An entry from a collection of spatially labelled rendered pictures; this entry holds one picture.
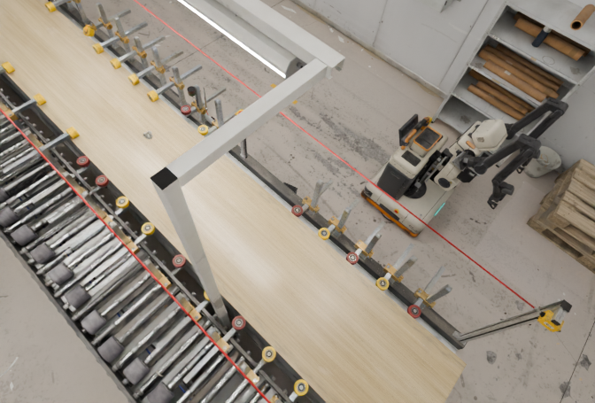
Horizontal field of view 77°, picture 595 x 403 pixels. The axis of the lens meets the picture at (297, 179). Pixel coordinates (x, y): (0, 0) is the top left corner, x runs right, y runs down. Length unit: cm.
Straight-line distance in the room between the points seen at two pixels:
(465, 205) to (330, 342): 234
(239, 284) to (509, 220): 291
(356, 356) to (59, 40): 349
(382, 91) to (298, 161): 150
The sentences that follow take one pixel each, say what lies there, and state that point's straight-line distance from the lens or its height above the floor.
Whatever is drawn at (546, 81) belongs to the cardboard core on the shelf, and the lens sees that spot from 426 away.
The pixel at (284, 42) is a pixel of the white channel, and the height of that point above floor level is 244.
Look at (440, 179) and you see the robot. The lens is 330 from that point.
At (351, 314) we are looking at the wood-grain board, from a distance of 247.
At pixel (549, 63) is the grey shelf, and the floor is 126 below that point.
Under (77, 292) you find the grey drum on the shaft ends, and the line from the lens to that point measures 273.
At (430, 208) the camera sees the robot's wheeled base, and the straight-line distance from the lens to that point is 368.
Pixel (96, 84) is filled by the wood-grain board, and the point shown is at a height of 90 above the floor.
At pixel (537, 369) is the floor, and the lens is 399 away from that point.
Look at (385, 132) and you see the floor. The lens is 439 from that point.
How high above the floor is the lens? 327
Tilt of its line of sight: 59 degrees down
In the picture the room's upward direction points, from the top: 10 degrees clockwise
